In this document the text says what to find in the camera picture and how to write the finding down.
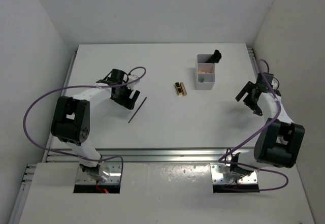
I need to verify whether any white three-compartment organizer box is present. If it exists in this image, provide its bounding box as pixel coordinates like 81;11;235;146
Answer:
194;54;215;90

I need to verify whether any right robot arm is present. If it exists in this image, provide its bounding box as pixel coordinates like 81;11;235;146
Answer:
230;73;305;177

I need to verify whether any aluminium rail front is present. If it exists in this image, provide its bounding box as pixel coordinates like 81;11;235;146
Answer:
45;147;284;163

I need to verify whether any purple cable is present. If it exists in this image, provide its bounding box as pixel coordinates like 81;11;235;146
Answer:
23;67;148;181
217;59;289;192

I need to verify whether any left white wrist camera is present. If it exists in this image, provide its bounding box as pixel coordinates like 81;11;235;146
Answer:
128;75;139;84

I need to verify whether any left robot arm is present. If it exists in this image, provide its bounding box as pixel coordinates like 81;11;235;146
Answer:
51;69;140;181

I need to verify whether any black thin pencil left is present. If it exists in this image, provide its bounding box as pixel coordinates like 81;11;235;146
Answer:
128;97;147;123

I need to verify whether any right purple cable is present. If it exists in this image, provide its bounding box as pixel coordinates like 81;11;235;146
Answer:
217;59;289;192

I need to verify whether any metal base plate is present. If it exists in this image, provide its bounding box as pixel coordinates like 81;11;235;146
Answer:
210;164;258;186
75;162;121;185

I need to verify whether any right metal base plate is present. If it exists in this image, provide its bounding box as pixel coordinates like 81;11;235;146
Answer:
210;164;258;186

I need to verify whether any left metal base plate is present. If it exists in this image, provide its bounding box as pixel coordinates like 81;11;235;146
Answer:
75;162;121;185

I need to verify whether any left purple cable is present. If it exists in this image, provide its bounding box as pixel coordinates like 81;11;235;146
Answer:
23;67;148;181

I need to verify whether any rose gold lipstick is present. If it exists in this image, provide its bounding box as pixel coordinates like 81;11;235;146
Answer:
180;82;187;96

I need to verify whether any black gold lipstick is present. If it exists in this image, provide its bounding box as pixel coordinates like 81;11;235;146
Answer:
174;82;183;95

